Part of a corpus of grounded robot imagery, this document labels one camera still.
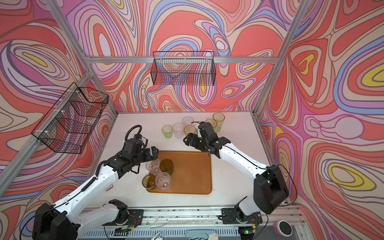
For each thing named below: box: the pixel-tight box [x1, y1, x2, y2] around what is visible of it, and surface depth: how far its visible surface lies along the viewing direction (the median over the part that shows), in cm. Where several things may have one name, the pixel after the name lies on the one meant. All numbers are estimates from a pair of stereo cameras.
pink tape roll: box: [273, 220, 293, 237], surface depth 68 cm
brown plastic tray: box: [146, 150, 213, 195], surface depth 90 cm
